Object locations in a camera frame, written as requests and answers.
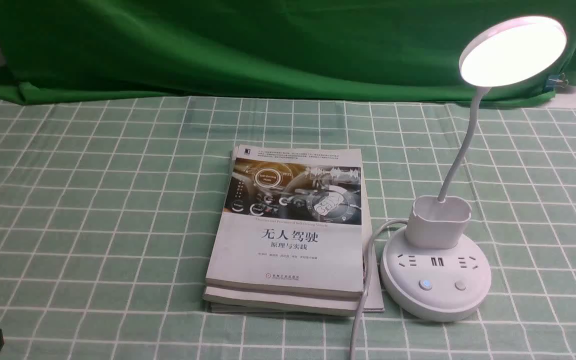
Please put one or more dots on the white desk lamp with sockets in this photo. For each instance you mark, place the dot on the white desk lamp with sockets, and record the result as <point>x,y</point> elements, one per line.
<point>430,267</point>

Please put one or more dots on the green checkered tablecloth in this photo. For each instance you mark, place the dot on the green checkered tablecloth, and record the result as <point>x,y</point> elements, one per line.
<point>108,212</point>

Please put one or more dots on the lower book in stack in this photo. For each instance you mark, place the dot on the lower book in stack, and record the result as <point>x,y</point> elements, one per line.
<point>288,305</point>

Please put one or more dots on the top self-driving textbook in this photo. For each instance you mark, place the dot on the top self-driving textbook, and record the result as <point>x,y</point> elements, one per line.
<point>288,240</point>

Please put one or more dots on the green backdrop cloth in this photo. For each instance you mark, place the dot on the green backdrop cloth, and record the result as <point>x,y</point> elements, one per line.
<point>60,51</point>

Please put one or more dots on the blue binder clip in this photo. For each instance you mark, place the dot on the blue binder clip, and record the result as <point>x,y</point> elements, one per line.
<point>555,82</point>

